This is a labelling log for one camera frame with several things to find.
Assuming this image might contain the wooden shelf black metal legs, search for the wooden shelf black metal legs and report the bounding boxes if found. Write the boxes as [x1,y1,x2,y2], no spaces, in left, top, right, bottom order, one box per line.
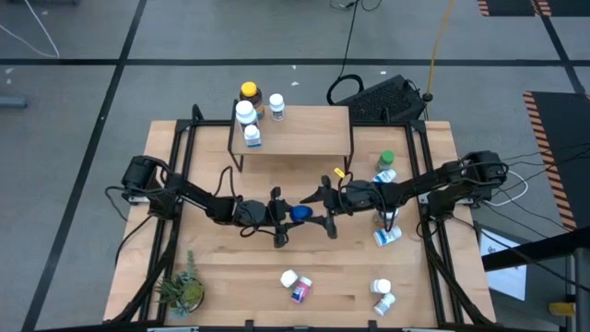
[227,99,355,173]

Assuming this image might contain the grey floor object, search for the grey floor object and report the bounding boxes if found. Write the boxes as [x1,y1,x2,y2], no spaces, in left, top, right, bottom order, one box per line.
[0,95,30,110]

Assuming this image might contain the white paper sheet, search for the white paper sheet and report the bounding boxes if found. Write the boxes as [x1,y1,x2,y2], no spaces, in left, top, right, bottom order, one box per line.
[478,228,527,302]

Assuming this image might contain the black power cable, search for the black power cable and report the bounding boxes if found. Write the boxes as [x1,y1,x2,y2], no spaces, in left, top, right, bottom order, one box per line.
[325,0,365,106]

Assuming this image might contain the black computer box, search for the black computer box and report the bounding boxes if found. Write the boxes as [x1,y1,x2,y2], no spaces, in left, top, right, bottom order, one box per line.
[336,74,428,124]

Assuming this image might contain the small potted green plant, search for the small potted green plant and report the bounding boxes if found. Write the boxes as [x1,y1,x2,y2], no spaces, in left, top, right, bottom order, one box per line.
[154,250,207,319]

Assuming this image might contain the black metal rig frame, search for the black metal rig frame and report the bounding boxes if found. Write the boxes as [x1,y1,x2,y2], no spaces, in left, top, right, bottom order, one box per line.
[110,103,497,326]

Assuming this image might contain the green cap caffeine bottle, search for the green cap caffeine bottle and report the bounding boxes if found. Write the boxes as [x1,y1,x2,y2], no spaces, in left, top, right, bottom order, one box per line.
[374,149,396,173]

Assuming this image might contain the pink medicine bottle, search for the pink medicine bottle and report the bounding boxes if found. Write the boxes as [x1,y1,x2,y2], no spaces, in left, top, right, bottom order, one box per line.
[289,275,313,304]

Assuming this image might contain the small yellow floor object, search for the small yellow floor object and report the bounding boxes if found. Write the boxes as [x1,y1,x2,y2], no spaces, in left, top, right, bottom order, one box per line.
[548,302,576,318]

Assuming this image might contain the amber bottle yellow cap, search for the amber bottle yellow cap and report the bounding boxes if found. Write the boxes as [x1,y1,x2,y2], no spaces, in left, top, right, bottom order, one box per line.
[238,81,266,119]

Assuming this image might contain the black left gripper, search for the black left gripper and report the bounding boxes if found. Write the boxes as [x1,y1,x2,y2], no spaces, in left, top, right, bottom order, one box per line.
[234,186,308,249]

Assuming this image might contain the large white medicine bottle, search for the large white medicine bottle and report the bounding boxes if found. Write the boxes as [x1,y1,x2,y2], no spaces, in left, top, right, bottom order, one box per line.
[234,100,260,133]

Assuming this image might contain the multivitamin gummies bottle white cap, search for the multivitamin gummies bottle white cap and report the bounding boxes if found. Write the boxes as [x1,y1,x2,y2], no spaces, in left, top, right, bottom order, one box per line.
[372,207,400,231]

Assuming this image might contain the blue medicine bottle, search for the blue medicine bottle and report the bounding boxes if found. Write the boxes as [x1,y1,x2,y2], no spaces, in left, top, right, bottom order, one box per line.
[289,204,314,224]

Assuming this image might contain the black side table beam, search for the black side table beam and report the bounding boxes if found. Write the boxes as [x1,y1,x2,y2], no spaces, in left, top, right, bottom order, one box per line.
[481,226,590,273]

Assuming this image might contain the yellow hanging cable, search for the yellow hanging cable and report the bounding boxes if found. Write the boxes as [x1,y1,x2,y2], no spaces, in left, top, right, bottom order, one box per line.
[426,0,456,102]

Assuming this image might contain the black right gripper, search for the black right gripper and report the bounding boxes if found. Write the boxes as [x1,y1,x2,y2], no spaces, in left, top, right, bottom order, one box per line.
[299,175,356,240]

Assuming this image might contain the black mat yellow striped edge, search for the black mat yellow striped edge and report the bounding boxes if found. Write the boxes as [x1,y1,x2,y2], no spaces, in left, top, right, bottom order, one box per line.
[523,90,590,231]
[477,0,590,18]

